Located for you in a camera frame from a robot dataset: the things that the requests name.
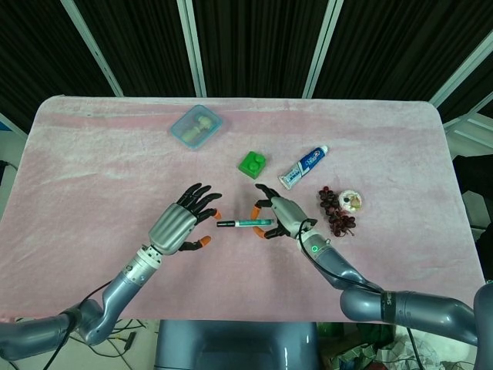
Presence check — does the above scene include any beige toy food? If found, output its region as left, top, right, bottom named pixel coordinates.
left=180, top=111, right=216, bottom=143

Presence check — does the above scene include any grey blue robot torso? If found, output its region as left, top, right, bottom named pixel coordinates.
left=156, top=319, right=320, bottom=370

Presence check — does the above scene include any green white marker pen body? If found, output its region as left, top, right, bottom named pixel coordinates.
left=233, top=217, right=277, bottom=228

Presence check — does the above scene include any black pleated curtain panel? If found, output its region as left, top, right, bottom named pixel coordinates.
left=72, top=0, right=198, bottom=97
left=314, top=0, right=493, bottom=102
left=0, top=0, right=116, bottom=132
left=192, top=0, right=333, bottom=98

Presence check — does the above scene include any white frame rail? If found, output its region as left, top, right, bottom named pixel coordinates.
left=442, top=113, right=493, bottom=156

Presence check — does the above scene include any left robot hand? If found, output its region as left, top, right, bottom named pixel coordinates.
left=148, top=183, right=223, bottom=256

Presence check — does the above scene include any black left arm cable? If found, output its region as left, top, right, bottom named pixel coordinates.
left=48, top=281, right=115, bottom=370

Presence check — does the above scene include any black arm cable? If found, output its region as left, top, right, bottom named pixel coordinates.
left=297, top=218, right=386, bottom=298
left=48, top=281, right=115, bottom=370

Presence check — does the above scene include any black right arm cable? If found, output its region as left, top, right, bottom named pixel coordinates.
left=297, top=218, right=386, bottom=298

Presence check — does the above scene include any blue clear food container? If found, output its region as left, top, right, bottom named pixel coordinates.
left=170, top=104, right=225, bottom=150

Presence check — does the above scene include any blue white toothpaste tube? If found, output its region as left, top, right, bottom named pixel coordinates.
left=277, top=144, right=330, bottom=190

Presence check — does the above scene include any black floor cable tangle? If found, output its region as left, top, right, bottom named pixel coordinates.
left=107, top=318, right=155, bottom=362

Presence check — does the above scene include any white frame post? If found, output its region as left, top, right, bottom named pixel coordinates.
left=301, top=0, right=344, bottom=99
left=430, top=38, right=493, bottom=111
left=60, top=0, right=125, bottom=97
left=176, top=0, right=208, bottom=97

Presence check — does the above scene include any small white round dish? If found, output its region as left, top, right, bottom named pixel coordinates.
left=338, top=188, right=364, bottom=213

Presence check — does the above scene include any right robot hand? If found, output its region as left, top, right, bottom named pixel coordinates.
left=250, top=183, right=319, bottom=240

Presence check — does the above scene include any dark purple grape bunch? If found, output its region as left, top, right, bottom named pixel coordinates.
left=317, top=185, right=357, bottom=237

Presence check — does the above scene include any pink fleece table cloth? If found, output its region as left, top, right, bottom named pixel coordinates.
left=0, top=95, right=487, bottom=321

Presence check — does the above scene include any green toy building block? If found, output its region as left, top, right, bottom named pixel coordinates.
left=236, top=149, right=270, bottom=179

